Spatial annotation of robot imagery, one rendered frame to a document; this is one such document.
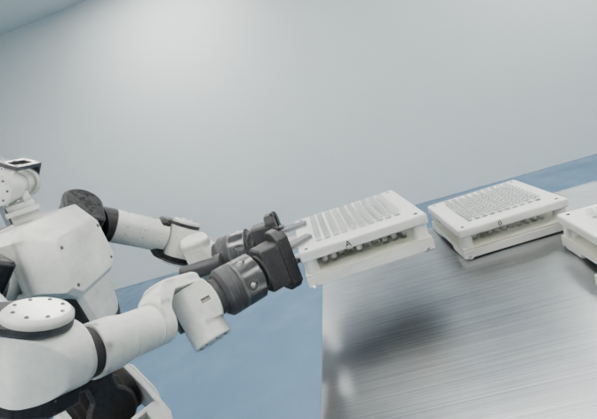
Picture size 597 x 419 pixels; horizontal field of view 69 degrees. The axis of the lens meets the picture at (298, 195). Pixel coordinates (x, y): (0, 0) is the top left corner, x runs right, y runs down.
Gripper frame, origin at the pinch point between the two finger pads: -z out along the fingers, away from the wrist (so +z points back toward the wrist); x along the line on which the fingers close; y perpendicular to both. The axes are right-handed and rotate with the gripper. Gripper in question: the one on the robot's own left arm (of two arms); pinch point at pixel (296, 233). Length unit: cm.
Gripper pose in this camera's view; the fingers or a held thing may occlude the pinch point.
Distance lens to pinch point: 97.3
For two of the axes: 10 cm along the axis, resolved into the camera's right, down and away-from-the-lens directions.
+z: -9.4, 3.1, 1.6
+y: -0.9, 2.3, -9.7
